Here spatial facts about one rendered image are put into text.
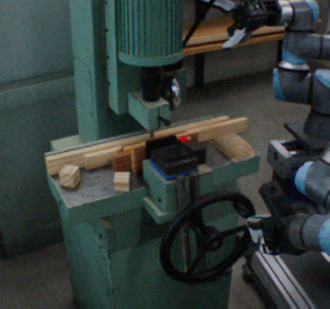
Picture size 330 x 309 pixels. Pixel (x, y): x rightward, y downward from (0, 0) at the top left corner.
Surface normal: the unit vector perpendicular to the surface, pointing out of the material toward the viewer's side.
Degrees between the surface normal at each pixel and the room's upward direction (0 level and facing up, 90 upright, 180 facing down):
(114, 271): 90
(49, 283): 0
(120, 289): 90
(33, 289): 0
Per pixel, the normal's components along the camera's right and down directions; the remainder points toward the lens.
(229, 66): 0.52, 0.40
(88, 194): 0.00, -0.88
